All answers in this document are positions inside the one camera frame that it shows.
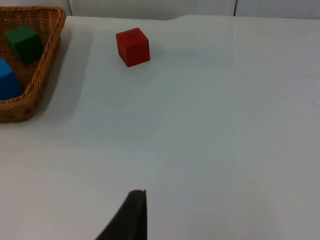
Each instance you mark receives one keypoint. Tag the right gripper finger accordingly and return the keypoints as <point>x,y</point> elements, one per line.
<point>132,217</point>

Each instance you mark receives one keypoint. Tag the green cube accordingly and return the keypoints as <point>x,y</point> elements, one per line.
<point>23,43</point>

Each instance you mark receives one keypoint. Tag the red cube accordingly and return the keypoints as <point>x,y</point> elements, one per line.
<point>133,47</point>

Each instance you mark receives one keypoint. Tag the pale brown wicker basket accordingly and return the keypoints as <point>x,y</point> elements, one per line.
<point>42,67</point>

